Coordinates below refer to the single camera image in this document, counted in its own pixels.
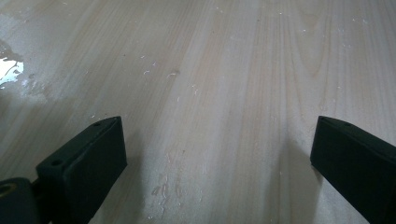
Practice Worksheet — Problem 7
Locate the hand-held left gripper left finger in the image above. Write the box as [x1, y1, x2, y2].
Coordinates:
[35, 116, 128, 224]

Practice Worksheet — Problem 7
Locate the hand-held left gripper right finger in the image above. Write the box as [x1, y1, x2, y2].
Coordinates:
[309, 115, 396, 224]

